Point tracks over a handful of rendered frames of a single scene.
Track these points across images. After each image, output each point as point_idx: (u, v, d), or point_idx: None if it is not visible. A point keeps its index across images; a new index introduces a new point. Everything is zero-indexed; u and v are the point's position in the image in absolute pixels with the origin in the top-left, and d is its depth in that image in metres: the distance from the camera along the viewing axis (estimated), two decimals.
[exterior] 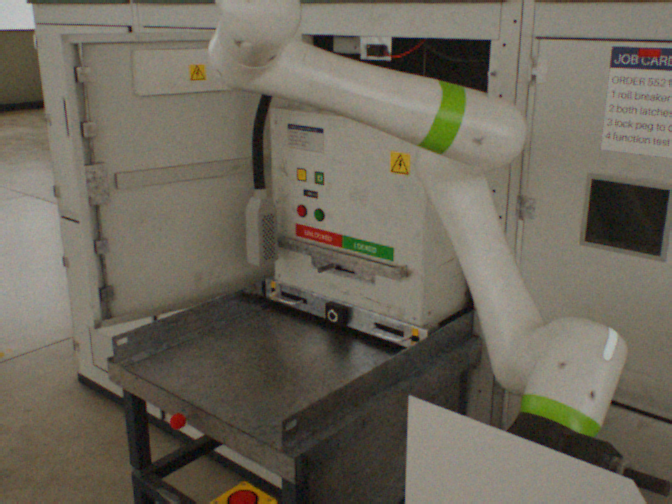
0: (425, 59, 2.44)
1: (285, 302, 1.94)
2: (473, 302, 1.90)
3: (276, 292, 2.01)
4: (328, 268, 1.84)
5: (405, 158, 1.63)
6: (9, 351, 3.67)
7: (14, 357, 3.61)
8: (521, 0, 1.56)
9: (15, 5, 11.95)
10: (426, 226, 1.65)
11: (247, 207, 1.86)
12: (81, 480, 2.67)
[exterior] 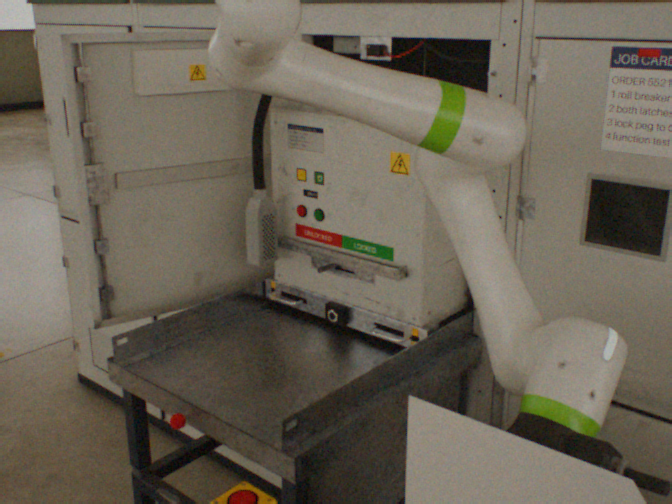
0: (425, 59, 2.44)
1: (285, 302, 1.94)
2: (473, 302, 1.90)
3: (276, 292, 2.01)
4: (328, 268, 1.84)
5: (405, 158, 1.63)
6: (9, 351, 3.67)
7: (14, 357, 3.61)
8: (521, 0, 1.56)
9: (15, 5, 11.95)
10: (426, 226, 1.65)
11: (247, 207, 1.86)
12: (81, 480, 2.67)
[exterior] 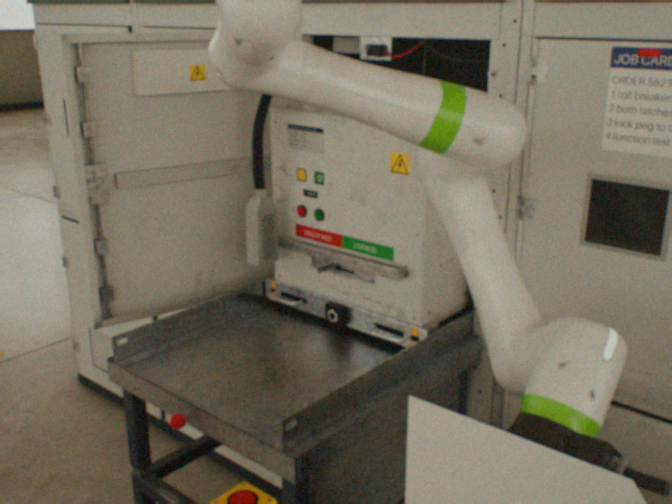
0: (425, 59, 2.44)
1: (285, 302, 1.94)
2: (473, 302, 1.90)
3: (276, 292, 2.01)
4: (328, 268, 1.84)
5: (405, 158, 1.63)
6: (9, 351, 3.67)
7: (14, 357, 3.61)
8: (521, 0, 1.56)
9: (15, 5, 11.95)
10: (426, 226, 1.65)
11: (247, 207, 1.86)
12: (81, 480, 2.67)
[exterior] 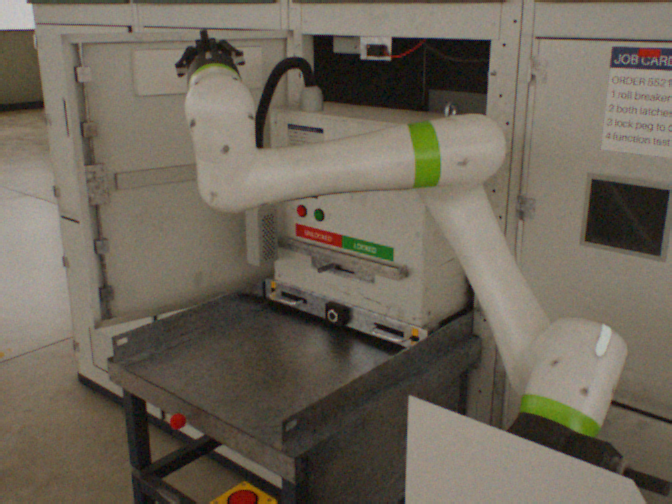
0: (425, 59, 2.44)
1: (285, 302, 1.94)
2: (473, 302, 1.90)
3: (276, 292, 2.01)
4: (328, 268, 1.84)
5: None
6: (9, 351, 3.67)
7: (14, 357, 3.61)
8: (521, 0, 1.56)
9: (15, 5, 11.95)
10: (426, 226, 1.65)
11: None
12: (81, 480, 2.67)
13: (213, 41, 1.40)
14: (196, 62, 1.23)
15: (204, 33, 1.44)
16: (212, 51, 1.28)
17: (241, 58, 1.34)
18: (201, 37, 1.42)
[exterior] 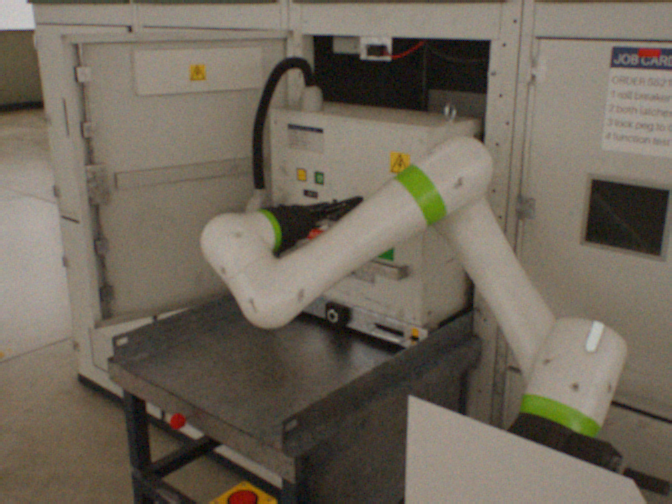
0: (425, 59, 2.44)
1: None
2: (473, 302, 1.90)
3: None
4: None
5: (405, 158, 1.63)
6: (9, 351, 3.67)
7: (14, 357, 3.61)
8: (521, 0, 1.56)
9: (15, 5, 11.95)
10: (426, 226, 1.65)
11: (247, 207, 1.86)
12: (81, 480, 2.67)
13: (343, 205, 1.55)
14: (268, 206, 1.43)
15: (353, 198, 1.60)
16: (298, 205, 1.46)
17: (330, 222, 1.46)
18: (344, 199, 1.59)
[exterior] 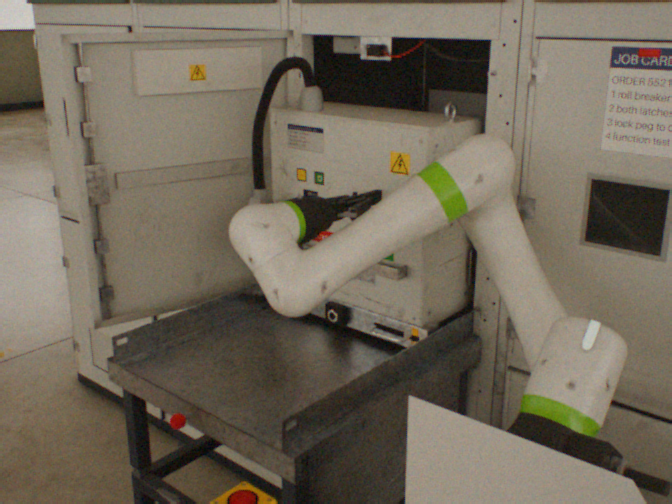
0: (425, 59, 2.44)
1: None
2: (473, 302, 1.90)
3: None
4: None
5: (405, 158, 1.63)
6: (9, 351, 3.67)
7: (14, 357, 3.61)
8: (521, 0, 1.56)
9: (15, 5, 11.95)
10: None
11: None
12: (81, 480, 2.67)
13: (363, 198, 1.60)
14: (293, 198, 1.49)
15: (373, 191, 1.65)
16: (321, 197, 1.51)
17: (351, 214, 1.51)
18: (364, 192, 1.64)
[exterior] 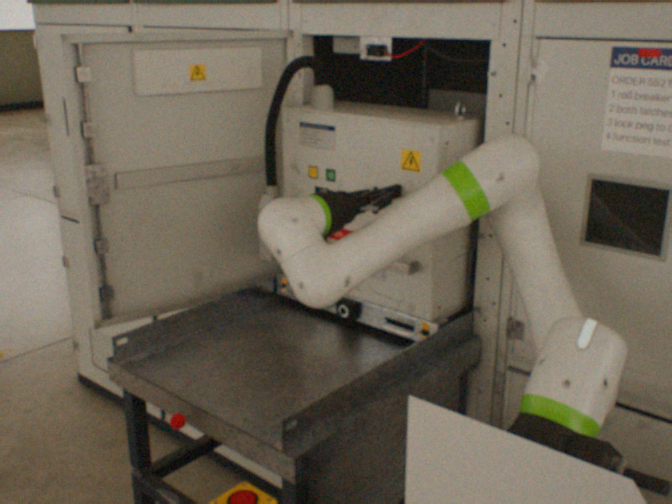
0: (425, 59, 2.44)
1: (296, 297, 1.97)
2: None
3: (287, 288, 2.04)
4: None
5: (416, 155, 1.67)
6: (9, 351, 3.67)
7: (14, 357, 3.61)
8: (521, 0, 1.56)
9: (15, 5, 11.95)
10: None
11: (259, 204, 1.90)
12: (81, 480, 2.67)
13: (384, 192, 1.65)
14: (317, 192, 1.54)
15: (392, 186, 1.70)
16: (345, 191, 1.56)
17: (374, 208, 1.57)
18: (384, 187, 1.69)
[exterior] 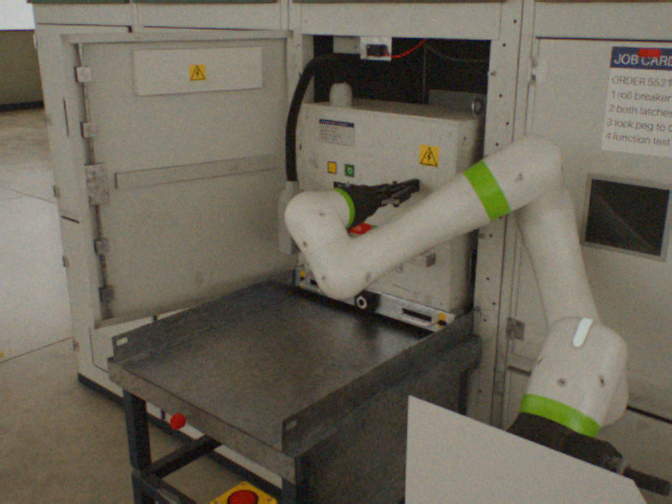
0: (425, 59, 2.44)
1: (315, 290, 2.03)
2: None
3: (305, 280, 2.09)
4: None
5: (434, 151, 1.72)
6: (9, 351, 3.67)
7: (14, 357, 3.61)
8: (521, 0, 1.56)
9: (15, 5, 11.95)
10: None
11: (279, 199, 1.95)
12: (81, 480, 2.67)
13: (403, 186, 1.71)
14: (340, 186, 1.59)
15: (411, 180, 1.75)
16: (366, 185, 1.61)
17: (394, 201, 1.62)
18: (403, 181, 1.74)
